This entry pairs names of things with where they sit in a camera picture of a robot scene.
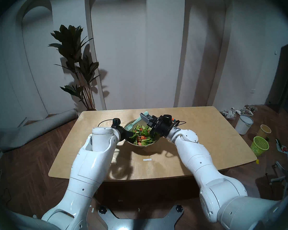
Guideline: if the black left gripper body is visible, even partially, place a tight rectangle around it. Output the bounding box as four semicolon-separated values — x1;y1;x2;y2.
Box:
115;126;129;141

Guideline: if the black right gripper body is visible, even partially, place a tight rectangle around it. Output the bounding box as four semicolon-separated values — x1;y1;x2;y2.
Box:
149;117;174;138

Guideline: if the teal plastic fork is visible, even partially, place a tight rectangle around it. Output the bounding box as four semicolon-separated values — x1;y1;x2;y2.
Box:
124;111;149;132

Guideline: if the mixed green vegetable salad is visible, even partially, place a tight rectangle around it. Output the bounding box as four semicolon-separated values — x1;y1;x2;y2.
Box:
128;124;159;146

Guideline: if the beige salad bowl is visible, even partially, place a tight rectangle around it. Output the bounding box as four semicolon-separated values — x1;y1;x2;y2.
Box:
123;119;160;148

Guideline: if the pile of white litter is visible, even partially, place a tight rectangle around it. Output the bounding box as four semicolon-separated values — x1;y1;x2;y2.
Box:
220;105;258;120

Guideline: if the white plastic bucket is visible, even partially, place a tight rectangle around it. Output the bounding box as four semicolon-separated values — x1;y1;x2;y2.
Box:
235;115;254;135

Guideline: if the rolled grey floor mat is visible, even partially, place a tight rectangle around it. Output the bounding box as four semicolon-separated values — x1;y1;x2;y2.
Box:
0;109;78;153

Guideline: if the green mesh basket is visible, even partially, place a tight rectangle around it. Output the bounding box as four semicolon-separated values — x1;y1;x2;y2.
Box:
250;136;270;157

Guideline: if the beige paper cup bin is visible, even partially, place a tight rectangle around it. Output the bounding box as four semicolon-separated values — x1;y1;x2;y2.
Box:
257;124;271;139

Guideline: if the tall dark green potted plant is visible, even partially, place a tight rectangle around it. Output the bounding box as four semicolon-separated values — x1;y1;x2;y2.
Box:
48;25;101;111

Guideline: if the small white tray with scraps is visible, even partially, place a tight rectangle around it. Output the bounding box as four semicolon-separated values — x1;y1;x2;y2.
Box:
275;138;288;153

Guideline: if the dark wooden door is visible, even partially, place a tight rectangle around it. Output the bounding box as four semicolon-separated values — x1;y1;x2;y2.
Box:
265;41;288;108

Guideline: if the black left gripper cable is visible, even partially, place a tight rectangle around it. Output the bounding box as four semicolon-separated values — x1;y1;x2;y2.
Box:
97;119;113;128

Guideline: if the grey metal robot base plate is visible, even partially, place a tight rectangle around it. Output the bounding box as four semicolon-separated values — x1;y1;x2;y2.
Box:
98;204;184;230

